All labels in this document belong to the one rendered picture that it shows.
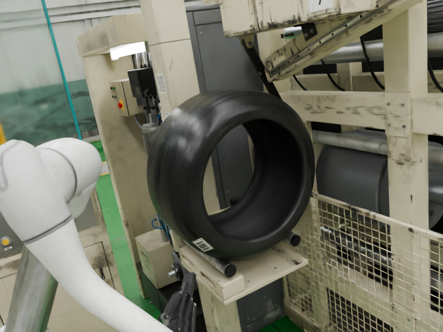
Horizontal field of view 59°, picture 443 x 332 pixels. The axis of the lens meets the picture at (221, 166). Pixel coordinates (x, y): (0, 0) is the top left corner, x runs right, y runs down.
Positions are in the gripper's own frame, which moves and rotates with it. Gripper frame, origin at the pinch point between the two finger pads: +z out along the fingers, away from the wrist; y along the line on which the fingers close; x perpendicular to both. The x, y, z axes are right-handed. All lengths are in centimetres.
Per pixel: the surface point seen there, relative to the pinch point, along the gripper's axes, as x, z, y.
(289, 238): 14.8, 33.8, 29.3
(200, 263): -15.9, 24.7, 18.9
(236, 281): -0.3, 14.9, 21.9
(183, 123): 10.3, 36.2, -28.6
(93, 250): -75, 41, 9
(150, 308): -128, 71, 95
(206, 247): 0.5, 15.5, 3.3
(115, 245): -210, 154, 98
